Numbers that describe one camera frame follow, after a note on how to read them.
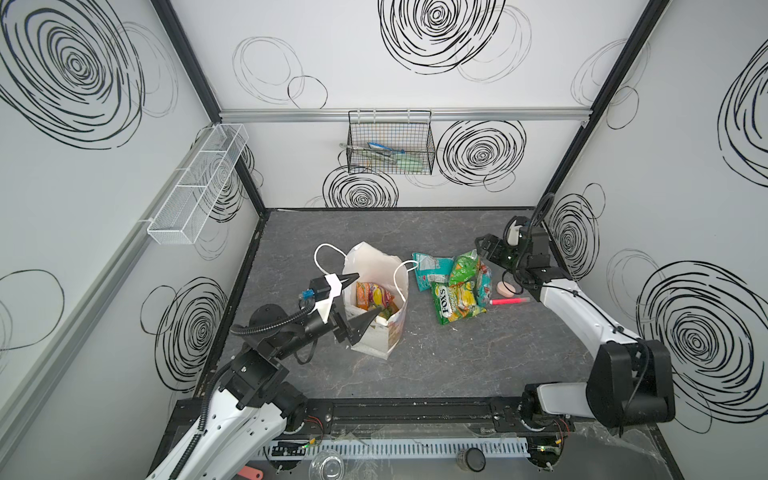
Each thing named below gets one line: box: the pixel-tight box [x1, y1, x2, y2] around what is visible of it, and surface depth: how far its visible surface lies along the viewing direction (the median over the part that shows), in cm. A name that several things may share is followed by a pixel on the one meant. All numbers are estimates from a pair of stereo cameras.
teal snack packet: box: [412, 252, 455, 292], surface depth 98 cm
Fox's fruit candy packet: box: [431, 280, 487, 325], surface depth 91 cm
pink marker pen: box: [489, 297, 531, 306], surface depth 96 cm
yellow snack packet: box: [356, 282, 399, 319], surface depth 88 cm
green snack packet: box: [449, 249, 480, 286], surface depth 91 cm
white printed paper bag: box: [343, 241, 409, 360], surface depth 80 cm
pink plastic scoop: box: [238, 465, 264, 480], surface depth 66 cm
